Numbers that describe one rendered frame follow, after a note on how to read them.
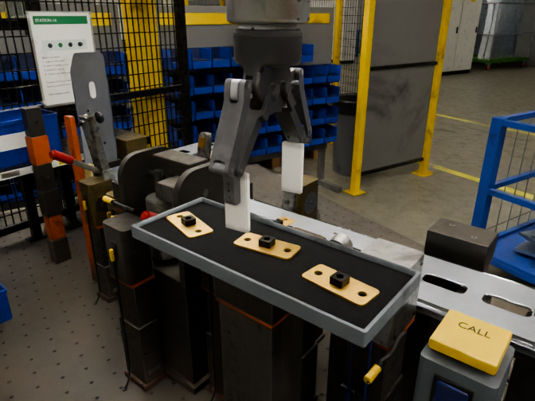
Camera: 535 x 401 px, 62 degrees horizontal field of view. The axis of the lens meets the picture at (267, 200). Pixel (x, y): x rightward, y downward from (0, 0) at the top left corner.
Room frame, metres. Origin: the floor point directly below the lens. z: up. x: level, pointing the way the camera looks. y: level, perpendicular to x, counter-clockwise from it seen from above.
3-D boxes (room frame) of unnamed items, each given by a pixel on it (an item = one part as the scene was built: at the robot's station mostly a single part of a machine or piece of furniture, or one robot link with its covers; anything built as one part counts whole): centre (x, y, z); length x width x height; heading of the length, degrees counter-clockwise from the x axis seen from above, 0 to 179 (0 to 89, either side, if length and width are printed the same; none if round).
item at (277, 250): (0.51, 0.00, 1.17); 0.08 x 0.04 x 0.01; 60
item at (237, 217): (0.46, 0.03, 1.25); 0.03 x 0.01 x 0.07; 60
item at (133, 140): (1.48, 0.47, 0.88); 0.08 x 0.08 x 0.36; 51
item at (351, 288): (0.42, -0.08, 1.17); 0.08 x 0.04 x 0.01; 45
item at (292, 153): (0.57, -0.03, 1.25); 0.03 x 0.01 x 0.07; 60
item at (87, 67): (1.38, 0.54, 1.17); 0.12 x 0.01 x 0.34; 141
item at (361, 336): (0.50, 0.01, 1.16); 0.37 x 0.14 x 0.02; 51
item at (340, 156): (4.24, -0.86, 0.36); 0.50 x 0.50 x 0.73
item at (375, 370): (0.49, -0.17, 1.00); 0.12 x 0.01 x 0.01; 141
